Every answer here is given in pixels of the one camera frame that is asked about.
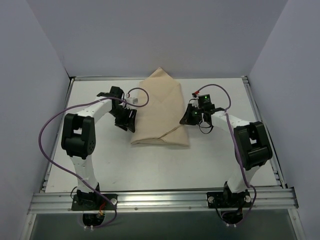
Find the aluminium rail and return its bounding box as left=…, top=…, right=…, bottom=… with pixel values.
left=240, top=75, right=288, bottom=189
left=28, top=187, right=299, bottom=214

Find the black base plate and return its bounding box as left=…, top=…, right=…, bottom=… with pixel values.
left=71, top=192, right=118, bottom=211
left=206, top=190, right=252, bottom=209

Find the beige cloth mat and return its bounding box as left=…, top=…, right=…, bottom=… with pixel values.
left=131, top=67, right=190, bottom=147

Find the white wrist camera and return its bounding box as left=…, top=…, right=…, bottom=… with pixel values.
left=124, top=93, right=138, bottom=109
left=192, top=91, right=200, bottom=101

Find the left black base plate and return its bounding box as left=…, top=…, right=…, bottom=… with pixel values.
left=71, top=192, right=118, bottom=211

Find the purple cable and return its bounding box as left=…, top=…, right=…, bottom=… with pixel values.
left=37, top=86, right=151, bottom=229
left=191, top=83, right=257, bottom=225

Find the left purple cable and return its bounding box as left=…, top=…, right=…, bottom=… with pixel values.
left=37, top=86, right=151, bottom=229

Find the aluminium front rail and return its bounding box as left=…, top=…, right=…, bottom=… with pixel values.
left=28, top=187, right=299, bottom=214

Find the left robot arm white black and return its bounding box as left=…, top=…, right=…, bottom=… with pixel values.
left=61, top=86, right=138, bottom=210

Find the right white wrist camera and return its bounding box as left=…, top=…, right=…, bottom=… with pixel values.
left=192, top=91, right=200, bottom=101

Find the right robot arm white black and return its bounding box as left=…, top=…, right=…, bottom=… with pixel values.
left=179, top=92, right=273, bottom=207

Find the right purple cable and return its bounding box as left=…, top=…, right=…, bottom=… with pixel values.
left=191, top=83, right=257, bottom=225

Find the aluminium right side rail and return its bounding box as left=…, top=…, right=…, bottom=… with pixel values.
left=240, top=75, right=288, bottom=189

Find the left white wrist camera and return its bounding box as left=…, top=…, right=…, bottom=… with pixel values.
left=124, top=93, right=138, bottom=109

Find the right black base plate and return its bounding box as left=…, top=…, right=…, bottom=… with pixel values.
left=206, top=190, right=252, bottom=209

